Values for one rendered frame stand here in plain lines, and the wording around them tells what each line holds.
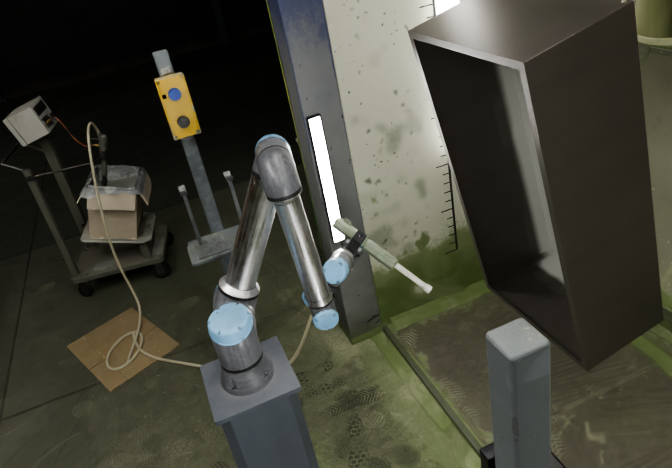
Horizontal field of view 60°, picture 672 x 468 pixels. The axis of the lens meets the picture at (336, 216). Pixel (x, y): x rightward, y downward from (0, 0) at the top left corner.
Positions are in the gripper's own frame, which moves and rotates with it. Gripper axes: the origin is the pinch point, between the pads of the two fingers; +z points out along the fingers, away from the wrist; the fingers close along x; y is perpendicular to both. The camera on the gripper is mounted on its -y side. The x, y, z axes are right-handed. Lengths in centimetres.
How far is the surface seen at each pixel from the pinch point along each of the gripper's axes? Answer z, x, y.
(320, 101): 11, -47, -38
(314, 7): 1, -67, -68
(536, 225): 25, 59, -47
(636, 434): -8, 132, -7
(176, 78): -10, -98, -15
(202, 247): 4, -55, 45
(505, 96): -2, 13, -82
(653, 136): 84, 89, -110
